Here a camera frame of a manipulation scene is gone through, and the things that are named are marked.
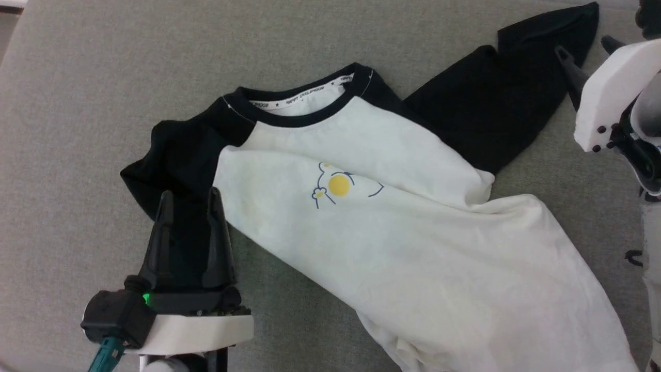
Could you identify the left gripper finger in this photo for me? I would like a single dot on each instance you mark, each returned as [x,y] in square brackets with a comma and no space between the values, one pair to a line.
[218,253]
[157,253]

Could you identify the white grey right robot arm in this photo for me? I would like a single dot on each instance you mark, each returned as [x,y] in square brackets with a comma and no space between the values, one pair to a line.
[651,243]

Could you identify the white and black raglan shirt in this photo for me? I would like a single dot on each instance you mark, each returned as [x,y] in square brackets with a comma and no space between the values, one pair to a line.
[413,248]

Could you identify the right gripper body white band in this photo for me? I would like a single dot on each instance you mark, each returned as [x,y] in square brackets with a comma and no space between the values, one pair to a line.
[609,93]

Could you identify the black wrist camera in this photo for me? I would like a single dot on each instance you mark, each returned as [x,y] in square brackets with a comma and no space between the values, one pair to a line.
[116,318]
[650,18]

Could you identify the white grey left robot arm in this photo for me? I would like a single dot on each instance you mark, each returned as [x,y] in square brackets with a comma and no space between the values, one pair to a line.
[175,364]

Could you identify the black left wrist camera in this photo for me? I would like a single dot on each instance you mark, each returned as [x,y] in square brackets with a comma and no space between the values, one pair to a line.
[116,318]

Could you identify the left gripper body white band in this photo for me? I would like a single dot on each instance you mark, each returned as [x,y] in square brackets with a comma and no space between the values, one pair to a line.
[201,330]

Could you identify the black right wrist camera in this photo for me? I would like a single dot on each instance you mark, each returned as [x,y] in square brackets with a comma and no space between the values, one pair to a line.
[650,18]

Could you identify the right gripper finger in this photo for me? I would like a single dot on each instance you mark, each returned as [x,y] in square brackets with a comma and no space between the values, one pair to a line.
[572,77]
[612,45]

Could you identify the grey fabric sofa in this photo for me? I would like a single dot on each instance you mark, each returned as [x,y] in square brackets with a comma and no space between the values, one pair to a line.
[77,129]

